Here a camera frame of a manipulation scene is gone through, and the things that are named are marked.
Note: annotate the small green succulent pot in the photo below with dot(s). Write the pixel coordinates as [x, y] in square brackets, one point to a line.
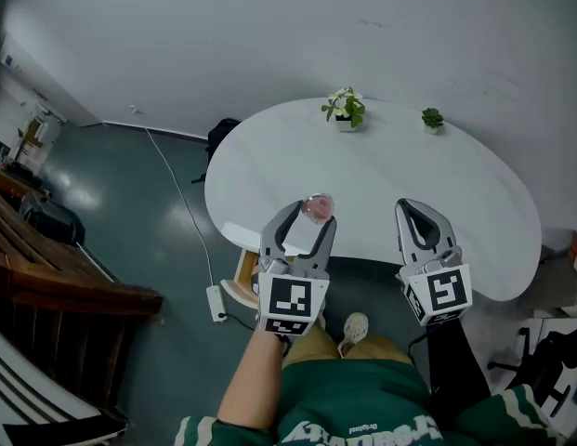
[432, 119]

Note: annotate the black backpack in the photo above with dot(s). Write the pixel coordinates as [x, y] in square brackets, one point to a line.
[220, 137]

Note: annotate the black office chair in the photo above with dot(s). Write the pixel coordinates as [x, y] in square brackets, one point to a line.
[543, 365]

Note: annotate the cluttered shelf unit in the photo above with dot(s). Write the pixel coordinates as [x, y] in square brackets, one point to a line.
[30, 137]

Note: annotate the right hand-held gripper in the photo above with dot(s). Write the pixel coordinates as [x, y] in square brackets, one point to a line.
[443, 291]

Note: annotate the white flowering potted plant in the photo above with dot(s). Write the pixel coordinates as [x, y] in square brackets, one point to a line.
[347, 107]

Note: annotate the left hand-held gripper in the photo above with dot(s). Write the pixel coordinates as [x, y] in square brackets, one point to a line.
[288, 297]

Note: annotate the white board with black stripes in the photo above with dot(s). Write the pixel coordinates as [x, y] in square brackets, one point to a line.
[32, 402]

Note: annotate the person's right forearm black sleeve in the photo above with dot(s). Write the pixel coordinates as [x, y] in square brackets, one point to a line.
[455, 370]

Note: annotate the person's green shirt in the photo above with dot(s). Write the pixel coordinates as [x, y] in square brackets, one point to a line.
[362, 402]

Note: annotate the round pink makeup compact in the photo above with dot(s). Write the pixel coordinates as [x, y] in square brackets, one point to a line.
[320, 206]

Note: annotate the person's left forearm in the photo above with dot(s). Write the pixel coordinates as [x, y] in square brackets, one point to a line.
[255, 379]

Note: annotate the person's khaki shorts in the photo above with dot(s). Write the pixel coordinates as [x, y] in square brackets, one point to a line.
[371, 349]

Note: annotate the dark wooden bench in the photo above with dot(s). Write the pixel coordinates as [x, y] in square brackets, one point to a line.
[60, 286]

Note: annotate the person's beige shoe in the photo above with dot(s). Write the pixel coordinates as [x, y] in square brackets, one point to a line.
[353, 330]

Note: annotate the white power strip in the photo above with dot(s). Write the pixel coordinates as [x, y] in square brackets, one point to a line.
[216, 302]

